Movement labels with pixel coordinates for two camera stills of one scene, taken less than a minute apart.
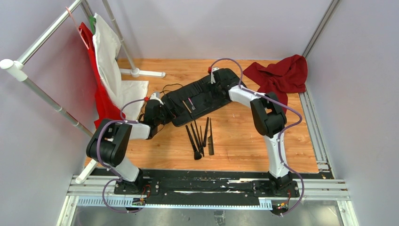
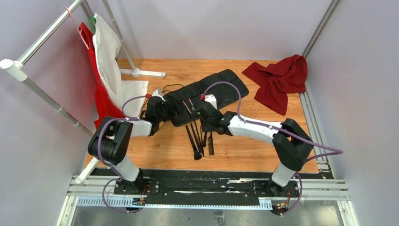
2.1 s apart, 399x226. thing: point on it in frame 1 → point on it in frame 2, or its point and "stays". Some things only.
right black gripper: (213, 85) → (204, 126)
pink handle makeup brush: (193, 107) stays
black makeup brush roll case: (194, 99) stays
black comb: (211, 141) stays
